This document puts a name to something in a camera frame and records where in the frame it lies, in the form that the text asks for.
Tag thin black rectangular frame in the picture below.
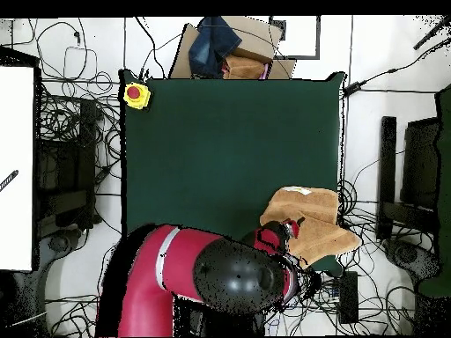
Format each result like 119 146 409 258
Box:
268 15 322 60

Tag black power adapter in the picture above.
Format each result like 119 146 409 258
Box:
343 80 368 97

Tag black floor base foot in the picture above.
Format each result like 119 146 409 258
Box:
382 238 443 284
38 227 84 272

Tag tan terry towel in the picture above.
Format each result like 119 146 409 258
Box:
259 185 363 270

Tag yellow emergency stop button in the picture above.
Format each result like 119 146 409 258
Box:
122 82 152 110

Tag dark green table cloth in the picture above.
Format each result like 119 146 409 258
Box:
118 69 347 277

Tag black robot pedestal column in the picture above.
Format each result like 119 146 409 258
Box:
172 295 266 337

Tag black floor stand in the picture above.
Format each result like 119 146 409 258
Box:
375 115 441 242
34 98 98 230

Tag striped black rod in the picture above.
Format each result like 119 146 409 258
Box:
0 169 19 194

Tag tangled black floor cables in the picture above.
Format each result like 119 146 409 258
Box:
10 17 124 338
263 175 424 337

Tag blue denim jeans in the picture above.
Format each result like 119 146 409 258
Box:
188 15 243 79

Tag black power strip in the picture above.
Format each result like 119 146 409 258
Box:
338 271 359 324

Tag orange folded cloth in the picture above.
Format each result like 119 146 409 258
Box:
222 54 270 81

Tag brown cardboard box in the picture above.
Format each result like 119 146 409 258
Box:
167 15 298 81

